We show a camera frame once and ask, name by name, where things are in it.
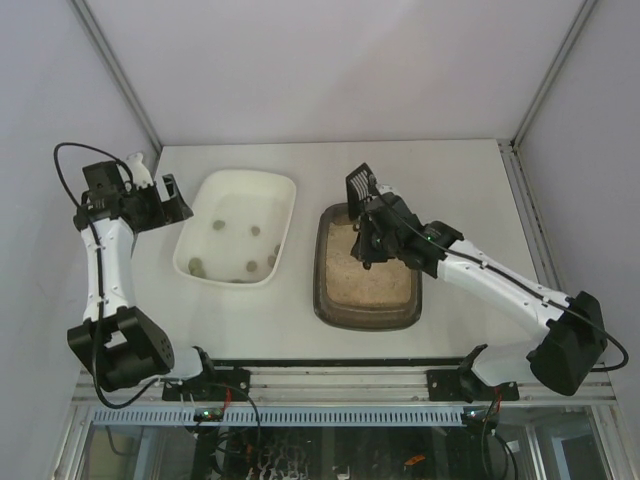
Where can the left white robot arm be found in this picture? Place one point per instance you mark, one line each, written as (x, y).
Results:
(117, 342)

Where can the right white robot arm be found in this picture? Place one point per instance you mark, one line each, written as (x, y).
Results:
(566, 335)

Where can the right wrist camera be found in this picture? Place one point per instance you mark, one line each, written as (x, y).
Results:
(384, 189)

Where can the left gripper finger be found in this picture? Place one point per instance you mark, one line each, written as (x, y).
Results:
(171, 186)
(176, 211)

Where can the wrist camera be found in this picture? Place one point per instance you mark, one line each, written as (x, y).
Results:
(141, 176)
(384, 189)

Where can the aluminium mounting rail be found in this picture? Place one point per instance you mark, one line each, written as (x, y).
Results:
(397, 384)

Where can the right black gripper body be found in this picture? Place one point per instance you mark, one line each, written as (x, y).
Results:
(368, 245)

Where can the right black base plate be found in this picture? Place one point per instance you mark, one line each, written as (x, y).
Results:
(461, 384)

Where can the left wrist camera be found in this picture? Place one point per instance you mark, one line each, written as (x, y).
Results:
(141, 176)

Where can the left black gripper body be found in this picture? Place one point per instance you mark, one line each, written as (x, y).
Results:
(154, 203)

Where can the white plastic tray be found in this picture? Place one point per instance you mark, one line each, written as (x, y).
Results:
(242, 199)

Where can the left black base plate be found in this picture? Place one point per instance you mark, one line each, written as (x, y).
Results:
(214, 384)

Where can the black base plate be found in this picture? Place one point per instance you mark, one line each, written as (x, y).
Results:
(214, 384)
(461, 384)

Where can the black slotted litter scoop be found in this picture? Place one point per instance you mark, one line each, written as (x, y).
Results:
(358, 195)

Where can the brown translucent litter box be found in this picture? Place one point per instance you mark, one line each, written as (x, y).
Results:
(386, 297)

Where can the grey slotted cable duct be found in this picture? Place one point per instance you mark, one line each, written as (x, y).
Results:
(271, 416)

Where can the right aluminium side rail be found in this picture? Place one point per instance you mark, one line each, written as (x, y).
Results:
(530, 217)

